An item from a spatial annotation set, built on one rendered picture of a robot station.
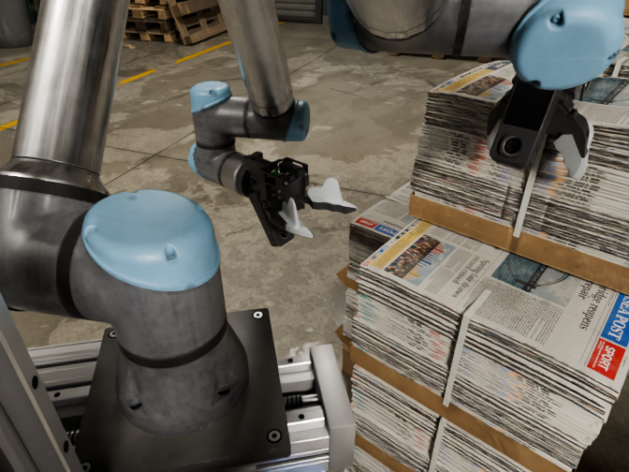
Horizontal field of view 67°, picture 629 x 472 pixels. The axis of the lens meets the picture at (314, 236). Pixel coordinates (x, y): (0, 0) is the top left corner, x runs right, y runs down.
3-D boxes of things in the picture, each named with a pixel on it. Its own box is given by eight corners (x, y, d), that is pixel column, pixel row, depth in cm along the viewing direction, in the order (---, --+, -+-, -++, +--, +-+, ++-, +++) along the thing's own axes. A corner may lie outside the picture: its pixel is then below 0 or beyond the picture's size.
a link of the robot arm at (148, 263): (202, 369, 45) (181, 254, 38) (77, 348, 48) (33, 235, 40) (242, 289, 55) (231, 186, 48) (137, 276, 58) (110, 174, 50)
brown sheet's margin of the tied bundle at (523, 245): (492, 245, 77) (498, 223, 75) (548, 184, 96) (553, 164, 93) (530, 259, 74) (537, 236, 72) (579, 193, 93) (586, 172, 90)
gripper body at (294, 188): (281, 180, 77) (233, 159, 84) (283, 224, 82) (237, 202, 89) (312, 165, 82) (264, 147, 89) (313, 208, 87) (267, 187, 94)
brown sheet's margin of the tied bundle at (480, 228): (406, 214, 86) (409, 193, 83) (472, 163, 104) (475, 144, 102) (492, 245, 77) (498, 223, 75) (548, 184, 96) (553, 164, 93)
